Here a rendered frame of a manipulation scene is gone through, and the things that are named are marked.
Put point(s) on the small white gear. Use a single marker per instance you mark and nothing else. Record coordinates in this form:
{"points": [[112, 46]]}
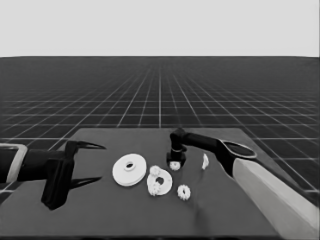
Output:
{"points": [[172, 166], [152, 172], [152, 191]]}

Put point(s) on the large thick white disc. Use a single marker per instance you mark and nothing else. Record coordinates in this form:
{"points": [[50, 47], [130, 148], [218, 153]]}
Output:
{"points": [[125, 176]]}

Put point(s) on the white round carrier with pins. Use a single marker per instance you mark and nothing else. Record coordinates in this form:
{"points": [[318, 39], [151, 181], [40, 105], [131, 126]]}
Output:
{"points": [[167, 181]]}

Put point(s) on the small white T-shaped piece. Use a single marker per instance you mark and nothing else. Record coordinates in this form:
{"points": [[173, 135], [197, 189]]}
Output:
{"points": [[204, 162]]}

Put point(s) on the medium white gear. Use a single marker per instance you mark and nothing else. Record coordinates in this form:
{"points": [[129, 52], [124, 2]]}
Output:
{"points": [[180, 194]]}

